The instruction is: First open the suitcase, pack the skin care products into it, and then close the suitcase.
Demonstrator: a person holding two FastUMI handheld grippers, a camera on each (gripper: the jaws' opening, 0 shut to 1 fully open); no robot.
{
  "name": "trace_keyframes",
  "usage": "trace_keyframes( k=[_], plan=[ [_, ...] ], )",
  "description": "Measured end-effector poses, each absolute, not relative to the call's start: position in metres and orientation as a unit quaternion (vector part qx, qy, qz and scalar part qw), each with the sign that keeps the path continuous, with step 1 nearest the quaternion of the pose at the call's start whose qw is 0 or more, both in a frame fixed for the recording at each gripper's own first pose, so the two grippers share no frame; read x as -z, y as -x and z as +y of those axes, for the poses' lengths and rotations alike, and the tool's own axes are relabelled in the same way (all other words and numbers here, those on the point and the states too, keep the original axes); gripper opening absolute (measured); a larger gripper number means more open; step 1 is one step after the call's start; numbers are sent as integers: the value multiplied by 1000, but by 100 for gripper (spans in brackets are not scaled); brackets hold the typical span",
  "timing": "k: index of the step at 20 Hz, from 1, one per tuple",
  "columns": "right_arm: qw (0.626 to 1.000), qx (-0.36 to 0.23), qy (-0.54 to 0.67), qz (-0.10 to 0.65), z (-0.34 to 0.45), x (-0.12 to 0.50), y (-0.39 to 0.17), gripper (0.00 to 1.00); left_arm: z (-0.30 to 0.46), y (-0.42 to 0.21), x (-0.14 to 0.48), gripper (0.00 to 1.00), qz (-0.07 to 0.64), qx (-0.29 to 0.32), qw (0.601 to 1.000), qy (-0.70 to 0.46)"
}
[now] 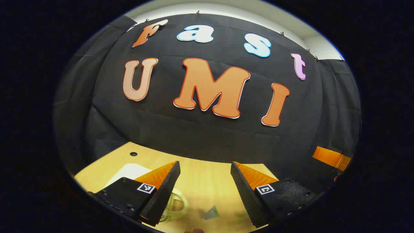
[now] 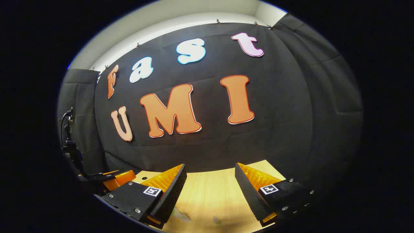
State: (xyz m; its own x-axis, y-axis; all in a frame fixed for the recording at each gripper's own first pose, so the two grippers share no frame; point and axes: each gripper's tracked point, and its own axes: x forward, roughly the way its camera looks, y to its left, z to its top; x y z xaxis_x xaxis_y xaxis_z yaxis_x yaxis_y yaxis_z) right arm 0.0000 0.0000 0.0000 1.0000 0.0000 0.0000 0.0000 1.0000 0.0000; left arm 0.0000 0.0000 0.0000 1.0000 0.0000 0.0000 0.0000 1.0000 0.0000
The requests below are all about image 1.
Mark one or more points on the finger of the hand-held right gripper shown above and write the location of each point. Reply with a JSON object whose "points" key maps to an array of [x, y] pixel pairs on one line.
{"points": [[330, 157]]}

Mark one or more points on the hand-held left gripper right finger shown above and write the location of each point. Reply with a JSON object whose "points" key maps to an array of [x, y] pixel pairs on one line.
{"points": [[247, 197]]}

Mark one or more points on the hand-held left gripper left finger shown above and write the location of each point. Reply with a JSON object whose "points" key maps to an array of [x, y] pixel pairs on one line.
{"points": [[161, 194]]}

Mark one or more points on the large white green cream tube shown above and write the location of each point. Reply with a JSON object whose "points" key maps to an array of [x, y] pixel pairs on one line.
{"points": [[210, 213]]}

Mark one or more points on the pale yellow small suitcase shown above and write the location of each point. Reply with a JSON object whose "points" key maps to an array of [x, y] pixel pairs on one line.
{"points": [[129, 171]]}

